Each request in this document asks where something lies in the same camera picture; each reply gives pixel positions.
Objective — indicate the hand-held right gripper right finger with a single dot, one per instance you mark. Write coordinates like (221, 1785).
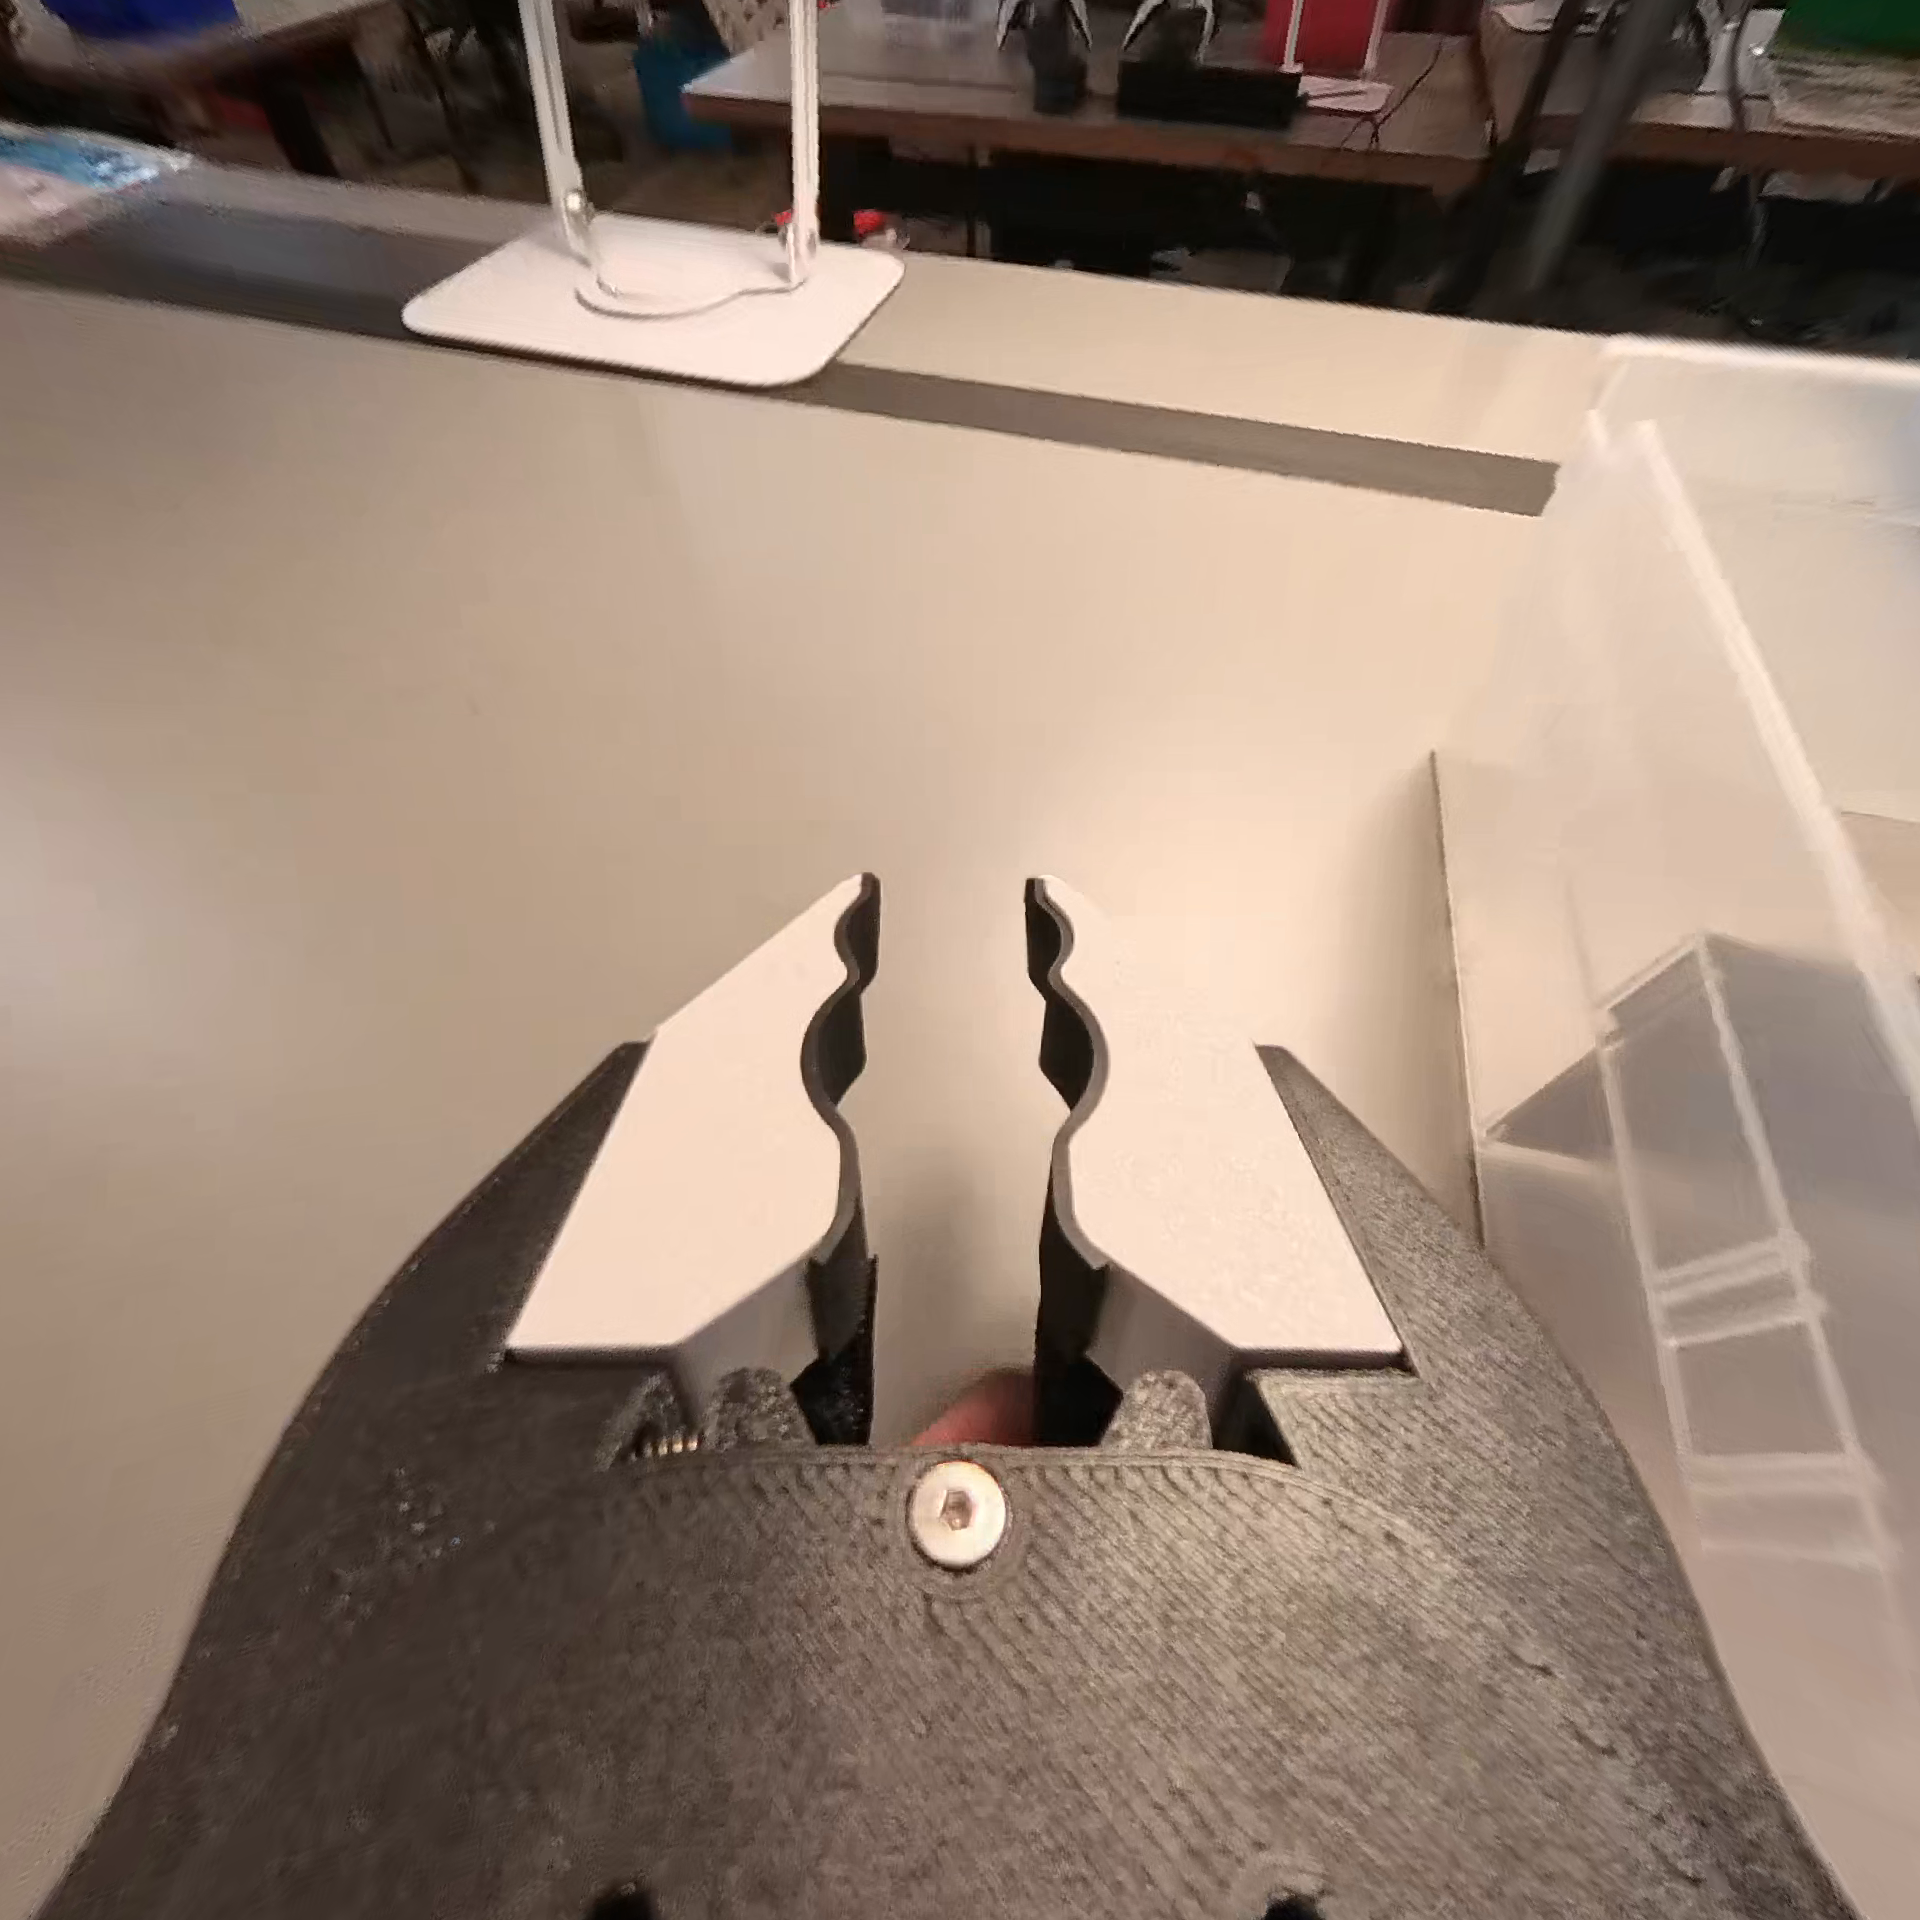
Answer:
(1215, 1199)

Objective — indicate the white document stand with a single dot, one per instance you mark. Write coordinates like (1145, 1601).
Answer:
(645, 339)

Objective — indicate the large clear plastic bin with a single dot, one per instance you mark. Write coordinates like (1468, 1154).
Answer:
(1726, 748)

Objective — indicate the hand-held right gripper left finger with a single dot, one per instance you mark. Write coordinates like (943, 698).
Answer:
(689, 1186)

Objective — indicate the metal pole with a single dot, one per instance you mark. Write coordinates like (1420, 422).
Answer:
(1597, 141)

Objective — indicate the red plastic bin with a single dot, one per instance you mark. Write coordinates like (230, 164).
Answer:
(1321, 32)

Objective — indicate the green plastic bin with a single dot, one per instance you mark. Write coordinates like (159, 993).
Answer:
(1853, 32)

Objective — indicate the printed paper sheet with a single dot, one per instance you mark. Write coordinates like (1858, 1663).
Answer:
(67, 181)

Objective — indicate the teal floor crate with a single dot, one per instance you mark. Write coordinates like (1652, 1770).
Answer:
(684, 90)

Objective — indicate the person's right hand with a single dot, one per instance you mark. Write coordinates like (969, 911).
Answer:
(985, 1412)

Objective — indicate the black rectangular device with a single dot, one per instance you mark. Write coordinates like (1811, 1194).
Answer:
(1208, 94)

